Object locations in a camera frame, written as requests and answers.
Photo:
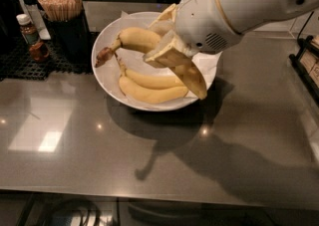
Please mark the white flat utensil packet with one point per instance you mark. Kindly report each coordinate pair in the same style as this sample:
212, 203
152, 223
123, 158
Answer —
34, 13

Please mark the black chopstick holder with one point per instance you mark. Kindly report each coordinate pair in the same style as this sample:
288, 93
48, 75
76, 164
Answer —
74, 38

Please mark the white ceramic bowl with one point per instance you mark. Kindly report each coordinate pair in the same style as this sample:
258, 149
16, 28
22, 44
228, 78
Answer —
103, 74

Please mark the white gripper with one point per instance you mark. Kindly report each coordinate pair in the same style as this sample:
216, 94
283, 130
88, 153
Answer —
201, 20

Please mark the black grid mat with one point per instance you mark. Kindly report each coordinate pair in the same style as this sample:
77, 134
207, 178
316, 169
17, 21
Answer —
17, 63

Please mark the black container at left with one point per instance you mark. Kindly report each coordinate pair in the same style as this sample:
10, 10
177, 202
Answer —
9, 27

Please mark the small white-capped sauce bottle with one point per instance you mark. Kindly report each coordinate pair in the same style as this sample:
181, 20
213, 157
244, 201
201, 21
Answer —
28, 29

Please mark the small red-brown jar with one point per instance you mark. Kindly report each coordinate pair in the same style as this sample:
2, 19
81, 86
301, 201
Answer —
39, 52

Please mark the yellow banana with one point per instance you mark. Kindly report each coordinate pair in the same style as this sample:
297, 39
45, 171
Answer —
148, 81
150, 96
143, 41

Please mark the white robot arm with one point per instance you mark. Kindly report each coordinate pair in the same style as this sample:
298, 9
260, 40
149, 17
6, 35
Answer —
247, 15

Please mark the white paper bowl liner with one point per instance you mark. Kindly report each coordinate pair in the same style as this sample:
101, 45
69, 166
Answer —
133, 59

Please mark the bundle of wooden chopsticks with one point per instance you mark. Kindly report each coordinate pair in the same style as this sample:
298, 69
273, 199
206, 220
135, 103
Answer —
61, 10

